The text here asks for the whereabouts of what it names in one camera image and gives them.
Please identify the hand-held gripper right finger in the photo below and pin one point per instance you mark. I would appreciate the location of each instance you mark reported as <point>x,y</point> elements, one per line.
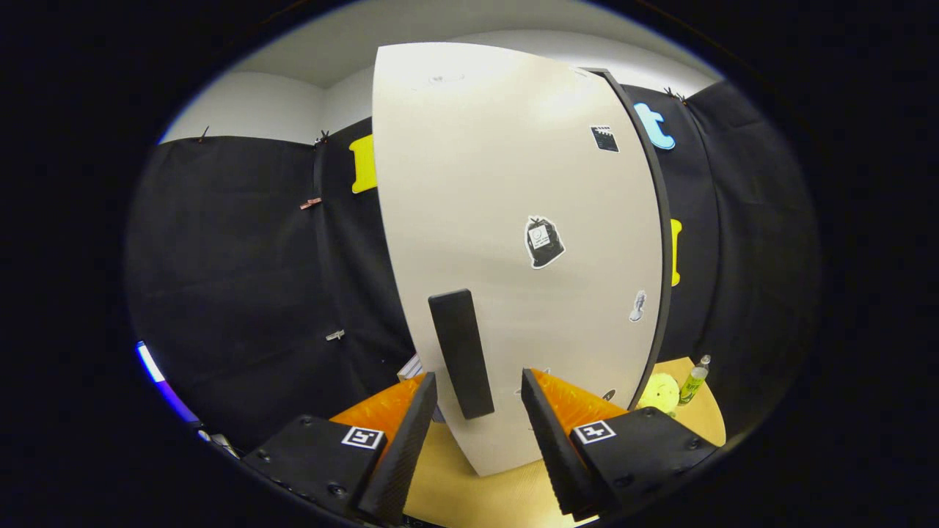
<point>554,447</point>

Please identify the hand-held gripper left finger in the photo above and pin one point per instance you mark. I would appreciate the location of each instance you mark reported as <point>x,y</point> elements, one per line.
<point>407,455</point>

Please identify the dark grey shoe cabinet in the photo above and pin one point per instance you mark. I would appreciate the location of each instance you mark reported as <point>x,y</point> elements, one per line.
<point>666,242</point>

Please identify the beige shoe cabinet door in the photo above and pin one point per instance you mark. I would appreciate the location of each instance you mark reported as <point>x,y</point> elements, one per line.
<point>484,183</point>

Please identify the yellow round object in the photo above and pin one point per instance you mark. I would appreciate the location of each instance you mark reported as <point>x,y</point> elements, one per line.
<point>659,392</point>

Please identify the silver clip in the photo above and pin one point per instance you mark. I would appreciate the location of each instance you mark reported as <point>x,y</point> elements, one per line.
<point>335,335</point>

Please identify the green drink bottle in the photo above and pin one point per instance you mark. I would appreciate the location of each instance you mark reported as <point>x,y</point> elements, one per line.
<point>693,381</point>

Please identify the black backdrop cloth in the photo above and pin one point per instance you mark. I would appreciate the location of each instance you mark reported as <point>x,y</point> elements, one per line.
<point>235,279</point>

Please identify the red clip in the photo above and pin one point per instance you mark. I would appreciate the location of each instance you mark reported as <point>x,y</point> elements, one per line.
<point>311,203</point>

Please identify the black binder clip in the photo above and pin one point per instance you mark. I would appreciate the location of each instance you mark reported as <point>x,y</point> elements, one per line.
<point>203,135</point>
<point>321,137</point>
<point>673,94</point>

